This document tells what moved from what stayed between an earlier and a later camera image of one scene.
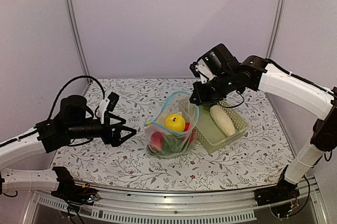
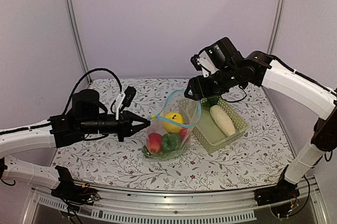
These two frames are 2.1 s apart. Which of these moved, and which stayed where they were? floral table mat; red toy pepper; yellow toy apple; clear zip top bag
Moved: red toy pepper
Stayed: clear zip top bag; yellow toy apple; floral table mat
